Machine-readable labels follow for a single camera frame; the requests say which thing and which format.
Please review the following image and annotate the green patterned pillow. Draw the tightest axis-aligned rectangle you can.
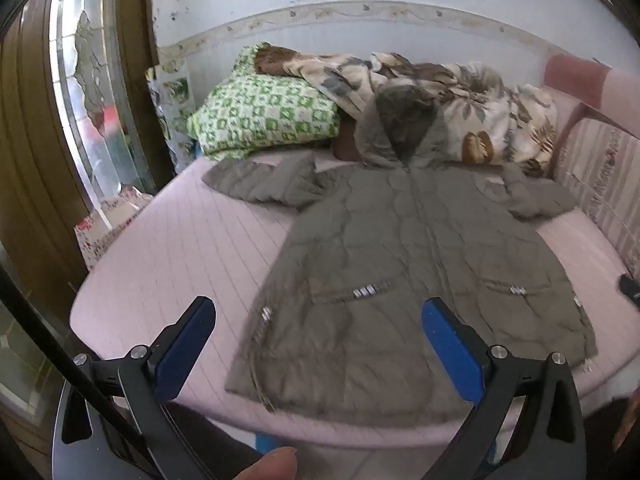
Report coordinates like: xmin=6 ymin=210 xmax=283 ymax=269
xmin=187 ymin=42 xmax=343 ymax=162

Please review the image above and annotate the maroon chair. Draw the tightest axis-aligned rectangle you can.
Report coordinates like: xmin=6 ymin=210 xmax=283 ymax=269
xmin=542 ymin=54 xmax=640 ymax=126

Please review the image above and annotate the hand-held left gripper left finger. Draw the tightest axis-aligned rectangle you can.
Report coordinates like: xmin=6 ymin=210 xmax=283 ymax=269
xmin=51 ymin=296 xmax=217 ymax=480

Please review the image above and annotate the person's left hand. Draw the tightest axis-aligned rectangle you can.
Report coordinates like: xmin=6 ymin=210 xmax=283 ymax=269
xmin=229 ymin=447 xmax=299 ymax=480

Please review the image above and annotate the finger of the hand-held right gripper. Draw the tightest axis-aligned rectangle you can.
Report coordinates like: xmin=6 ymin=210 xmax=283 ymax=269
xmin=618 ymin=272 xmax=640 ymax=308

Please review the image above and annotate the green floral printed bag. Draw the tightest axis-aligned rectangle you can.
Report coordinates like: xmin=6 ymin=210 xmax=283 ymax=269
xmin=146 ymin=57 xmax=201 ymax=176

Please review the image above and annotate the black cable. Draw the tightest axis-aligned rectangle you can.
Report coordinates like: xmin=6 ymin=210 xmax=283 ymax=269
xmin=0 ymin=262 xmax=161 ymax=480

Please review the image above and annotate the glass door panel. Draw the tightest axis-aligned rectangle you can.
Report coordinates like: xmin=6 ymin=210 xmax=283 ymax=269
xmin=50 ymin=0 xmax=156 ymax=201

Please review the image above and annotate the olive hooded padded jacket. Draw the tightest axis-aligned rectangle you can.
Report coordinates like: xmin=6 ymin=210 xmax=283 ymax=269
xmin=201 ymin=82 xmax=598 ymax=423

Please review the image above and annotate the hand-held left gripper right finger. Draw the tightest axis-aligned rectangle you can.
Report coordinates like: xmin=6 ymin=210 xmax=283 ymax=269
xmin=420 ymin=297 xmax=587 ymax=480

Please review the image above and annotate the wooden door frame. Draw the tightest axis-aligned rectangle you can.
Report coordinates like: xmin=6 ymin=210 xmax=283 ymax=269
xmin=0 ymin=0 xmax=91 ymax=281

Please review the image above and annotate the beige floral blanket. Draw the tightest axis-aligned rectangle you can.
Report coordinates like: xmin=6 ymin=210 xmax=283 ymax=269
xmin=254 ymin=44 xmax=558 ymax=178

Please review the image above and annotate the bed with pink sheet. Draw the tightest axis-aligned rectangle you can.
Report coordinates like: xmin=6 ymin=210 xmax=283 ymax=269
xmin=70 ymin=152 xmax=640 ymax=451

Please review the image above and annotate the striped floral cloth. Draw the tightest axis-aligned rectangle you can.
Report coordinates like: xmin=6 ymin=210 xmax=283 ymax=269
xmin=550 ymin=110 xmax=640 ymax=281

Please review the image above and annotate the red floral cloth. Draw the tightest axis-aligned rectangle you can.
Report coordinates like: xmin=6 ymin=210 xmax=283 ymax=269
xmin=74 ymin=187 xmax=153 ymax=271

